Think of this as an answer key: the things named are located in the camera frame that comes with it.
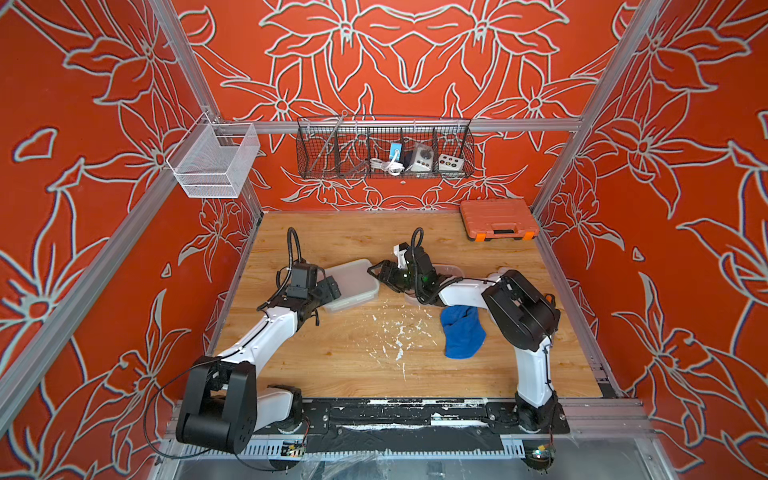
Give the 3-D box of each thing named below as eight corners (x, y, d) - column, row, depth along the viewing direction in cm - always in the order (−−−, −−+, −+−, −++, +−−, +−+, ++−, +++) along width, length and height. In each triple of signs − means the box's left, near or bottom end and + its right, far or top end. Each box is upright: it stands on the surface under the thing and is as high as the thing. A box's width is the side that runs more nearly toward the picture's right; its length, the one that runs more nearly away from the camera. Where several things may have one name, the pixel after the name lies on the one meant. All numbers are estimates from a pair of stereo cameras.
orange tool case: (467, 244, 112) (471, 235, 108) (459, 209, 125) (461, 199, 120) (535, 244, 112) (541, 234, 108) (520, 209, 125) (525, 199, 120)
